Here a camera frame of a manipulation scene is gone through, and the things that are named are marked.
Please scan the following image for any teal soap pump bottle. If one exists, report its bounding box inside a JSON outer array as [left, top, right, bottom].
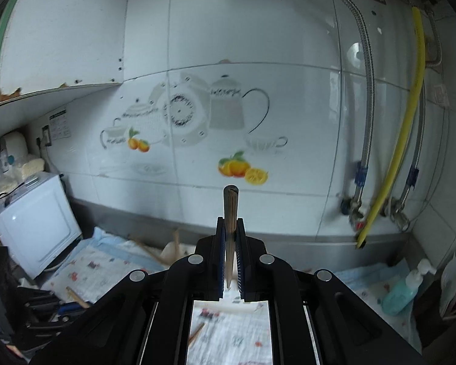
[[382, 259, 437, 316]]

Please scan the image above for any white countertop appliance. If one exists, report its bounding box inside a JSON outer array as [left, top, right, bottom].
[[0, 171, 83, 280]]

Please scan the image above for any yellow gas hose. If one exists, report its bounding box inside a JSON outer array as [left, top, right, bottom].
[[355, 5, 427, 251]]

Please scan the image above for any white curved dish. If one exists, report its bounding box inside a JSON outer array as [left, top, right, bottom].
[[439, 255, 456, 318]]

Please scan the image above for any white plastic utensil holder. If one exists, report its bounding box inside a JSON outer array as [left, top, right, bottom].
[[160, 240, 198, 267]]

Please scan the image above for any red handle water valve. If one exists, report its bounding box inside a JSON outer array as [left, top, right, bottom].
[[340, 196, 367, 231]]

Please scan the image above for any metal water valve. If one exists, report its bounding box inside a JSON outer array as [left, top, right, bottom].
[[388, 198, 411, 232]]

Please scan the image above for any white wall cabinet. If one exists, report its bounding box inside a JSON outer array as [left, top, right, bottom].
[[0, 0, 132, 137]]

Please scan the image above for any printed wall label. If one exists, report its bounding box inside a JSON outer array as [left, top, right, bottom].
[[49, 109, 72, 139]]

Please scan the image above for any small square wall plate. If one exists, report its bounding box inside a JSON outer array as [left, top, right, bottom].
[[431, 84, 451, 107]]

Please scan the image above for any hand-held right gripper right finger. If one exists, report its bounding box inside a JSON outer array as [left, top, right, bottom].
[[233, 217, 426, 365]]

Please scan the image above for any braided metal hose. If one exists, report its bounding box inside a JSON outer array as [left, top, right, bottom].
[[321, 0, 377, 206], [397, 5, 443, 214]]

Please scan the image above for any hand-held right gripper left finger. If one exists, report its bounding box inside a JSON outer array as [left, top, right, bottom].
[[34, 217, 229, 365]]

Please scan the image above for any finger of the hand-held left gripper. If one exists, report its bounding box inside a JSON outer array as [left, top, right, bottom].
[[25, 315, 87, 332], [23, 289, 89, 316]]

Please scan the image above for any printed white blanket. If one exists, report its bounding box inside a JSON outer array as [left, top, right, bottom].
[[38, 228, 422, 365]]

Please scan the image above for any dark dish rack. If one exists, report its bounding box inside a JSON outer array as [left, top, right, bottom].
[[418, 274, 456, 350]]

